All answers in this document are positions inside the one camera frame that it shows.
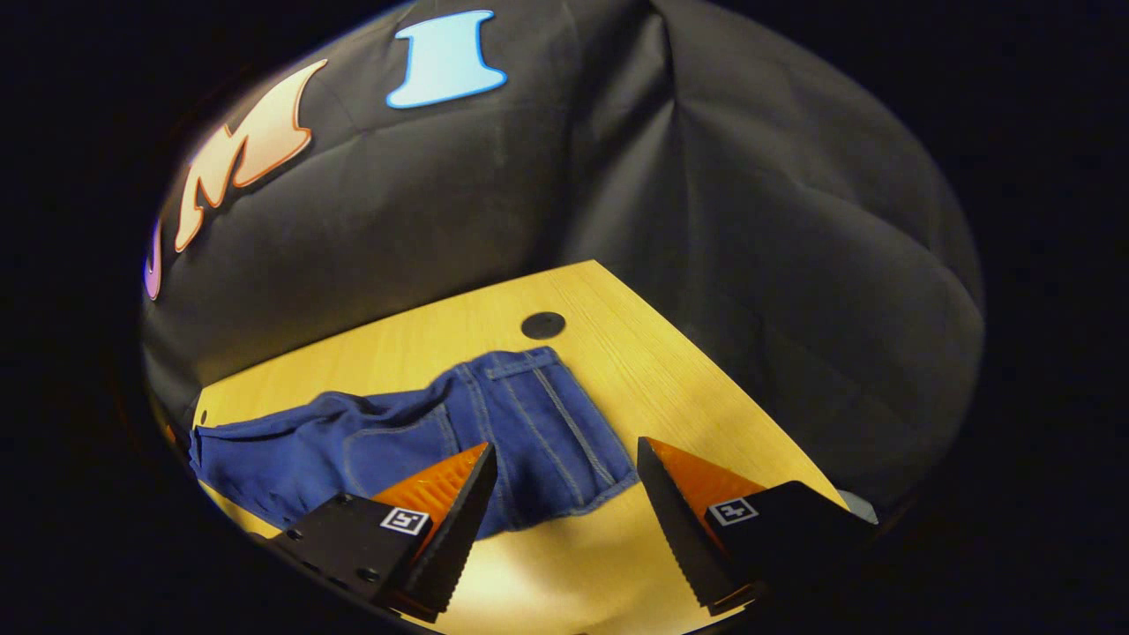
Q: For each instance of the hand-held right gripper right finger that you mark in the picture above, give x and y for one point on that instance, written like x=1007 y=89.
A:
x=681 y=534

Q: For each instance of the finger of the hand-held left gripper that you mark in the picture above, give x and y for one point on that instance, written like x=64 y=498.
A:
x=169 y=432

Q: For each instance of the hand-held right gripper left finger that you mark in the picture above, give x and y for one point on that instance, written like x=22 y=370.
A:
x=454 y=534

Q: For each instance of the blue denim jeans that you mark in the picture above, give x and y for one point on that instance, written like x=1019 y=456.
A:
x=529 y=423

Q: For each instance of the black round table grommet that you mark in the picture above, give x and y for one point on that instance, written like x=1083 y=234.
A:
x=543 y=324

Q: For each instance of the black backdrop cloth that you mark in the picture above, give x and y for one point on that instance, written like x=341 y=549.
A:
x=441 y=220

